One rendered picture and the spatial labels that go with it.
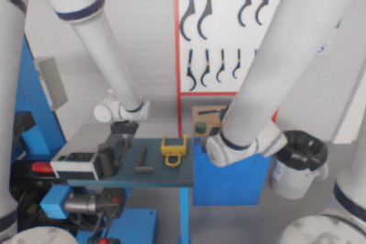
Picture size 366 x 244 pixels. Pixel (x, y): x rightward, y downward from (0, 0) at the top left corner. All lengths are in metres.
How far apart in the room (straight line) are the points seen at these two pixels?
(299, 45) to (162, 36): 2.30
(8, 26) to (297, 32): 0.51
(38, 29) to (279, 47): 3.00
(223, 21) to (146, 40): 0.96
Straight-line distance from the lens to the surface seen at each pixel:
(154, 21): 2.56
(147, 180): 1.09
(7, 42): 0.50
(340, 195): 0.49
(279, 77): 0.35
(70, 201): 1.23
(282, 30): 0.33
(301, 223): 0.43
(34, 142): 1.52
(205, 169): 1.88
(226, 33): 2.55
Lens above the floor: 1.85
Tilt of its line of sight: 30 degrees down
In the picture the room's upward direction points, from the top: 1 degrees counter-clockwise
